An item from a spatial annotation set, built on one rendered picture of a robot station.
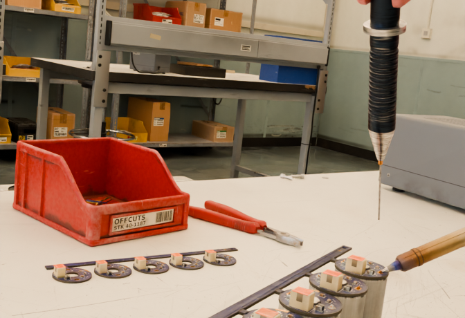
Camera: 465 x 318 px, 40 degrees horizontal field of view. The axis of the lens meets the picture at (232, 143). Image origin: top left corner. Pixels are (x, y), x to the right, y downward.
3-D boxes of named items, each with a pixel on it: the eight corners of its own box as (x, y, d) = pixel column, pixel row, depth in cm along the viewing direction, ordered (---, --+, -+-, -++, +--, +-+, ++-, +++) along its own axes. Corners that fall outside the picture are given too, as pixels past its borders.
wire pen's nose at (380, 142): (363, 162, 27) (364, 131, 26) (372, 151, 27) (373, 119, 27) (389, 167, 26) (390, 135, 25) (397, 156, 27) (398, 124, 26)
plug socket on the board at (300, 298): (315, 306, 24) (318, 290, 24) (306, 313, 24) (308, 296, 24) (297, 300, 25) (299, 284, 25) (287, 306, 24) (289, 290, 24)
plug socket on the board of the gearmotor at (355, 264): (367, 271, 29) (369, 257, 29) (360, 276, 28) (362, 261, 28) (351, 267, 30) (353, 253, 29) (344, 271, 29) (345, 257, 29)
